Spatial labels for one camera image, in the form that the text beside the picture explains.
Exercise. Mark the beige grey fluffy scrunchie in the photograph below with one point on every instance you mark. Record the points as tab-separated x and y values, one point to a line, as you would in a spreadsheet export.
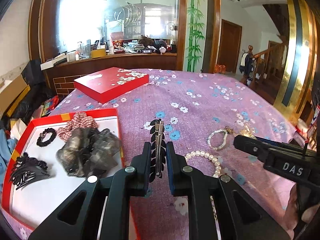
75	155

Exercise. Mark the red jewelry box tray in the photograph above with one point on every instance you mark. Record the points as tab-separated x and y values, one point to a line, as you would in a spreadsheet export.
45	205

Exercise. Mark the gold bow ornament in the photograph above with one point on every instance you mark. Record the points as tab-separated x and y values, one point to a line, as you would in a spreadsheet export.
248	130

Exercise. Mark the red checked scrunchie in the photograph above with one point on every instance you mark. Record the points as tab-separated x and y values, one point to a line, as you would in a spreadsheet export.
80	123

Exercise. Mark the wooden staircase railing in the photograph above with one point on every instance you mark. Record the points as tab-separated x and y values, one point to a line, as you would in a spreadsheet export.
270	62

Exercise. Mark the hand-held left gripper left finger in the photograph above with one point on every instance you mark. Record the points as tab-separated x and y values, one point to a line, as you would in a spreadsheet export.
147	158

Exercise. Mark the clear glass jar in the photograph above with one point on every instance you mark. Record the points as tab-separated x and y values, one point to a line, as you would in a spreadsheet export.
85	50

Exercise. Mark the person's right hand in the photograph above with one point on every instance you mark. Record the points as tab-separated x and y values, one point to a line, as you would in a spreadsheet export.
291	207

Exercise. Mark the brown wooden door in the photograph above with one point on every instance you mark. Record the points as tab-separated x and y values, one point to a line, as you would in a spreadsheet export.
230	47

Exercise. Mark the colourful toy box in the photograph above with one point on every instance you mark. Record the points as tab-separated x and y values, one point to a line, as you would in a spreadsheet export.
50	105

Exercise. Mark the yellow box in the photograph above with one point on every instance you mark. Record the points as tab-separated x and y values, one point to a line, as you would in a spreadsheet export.
98	53

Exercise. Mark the black plastic bag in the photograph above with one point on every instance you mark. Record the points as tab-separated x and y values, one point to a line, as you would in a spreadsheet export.
35	80

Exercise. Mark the hanging dark jacket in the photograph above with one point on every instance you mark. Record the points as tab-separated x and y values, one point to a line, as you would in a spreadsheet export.
246	62

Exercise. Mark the green bamboo wall painting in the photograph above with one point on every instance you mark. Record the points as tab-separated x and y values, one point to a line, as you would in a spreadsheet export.
196	25

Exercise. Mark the orange bag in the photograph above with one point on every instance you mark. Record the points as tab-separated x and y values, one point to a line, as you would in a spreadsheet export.
220	69

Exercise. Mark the red floral box lid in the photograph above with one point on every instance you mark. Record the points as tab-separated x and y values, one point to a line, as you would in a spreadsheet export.
110	83

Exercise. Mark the black hair claw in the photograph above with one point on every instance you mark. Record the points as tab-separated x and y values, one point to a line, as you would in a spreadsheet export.
27	170

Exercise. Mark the red cartoon gift box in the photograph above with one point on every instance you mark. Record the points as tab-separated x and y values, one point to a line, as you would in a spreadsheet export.
117	41

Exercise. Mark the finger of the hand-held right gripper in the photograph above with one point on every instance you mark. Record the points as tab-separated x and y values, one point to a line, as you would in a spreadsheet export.
250	146

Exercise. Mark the dark stuffed doll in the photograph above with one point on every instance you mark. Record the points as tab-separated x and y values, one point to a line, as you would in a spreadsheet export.
152	43

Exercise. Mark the gold wall pillar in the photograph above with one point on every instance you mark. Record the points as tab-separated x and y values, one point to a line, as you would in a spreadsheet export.
297	55

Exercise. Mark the white flat box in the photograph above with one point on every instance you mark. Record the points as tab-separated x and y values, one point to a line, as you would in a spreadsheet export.
51	65

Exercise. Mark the purple floral tablecloth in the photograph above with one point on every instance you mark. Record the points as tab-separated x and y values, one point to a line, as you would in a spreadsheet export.
200	100

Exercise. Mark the black leaf hair clip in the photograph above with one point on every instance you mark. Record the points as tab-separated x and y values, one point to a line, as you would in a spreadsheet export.
158	140

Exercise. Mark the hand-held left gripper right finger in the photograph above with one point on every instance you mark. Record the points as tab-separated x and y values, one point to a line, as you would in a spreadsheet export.
171	165

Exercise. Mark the brown cardboard sheet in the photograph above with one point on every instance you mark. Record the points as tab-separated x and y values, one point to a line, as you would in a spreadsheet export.
12	92

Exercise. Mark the blue cloth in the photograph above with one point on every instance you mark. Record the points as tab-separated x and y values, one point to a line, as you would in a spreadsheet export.
6	147

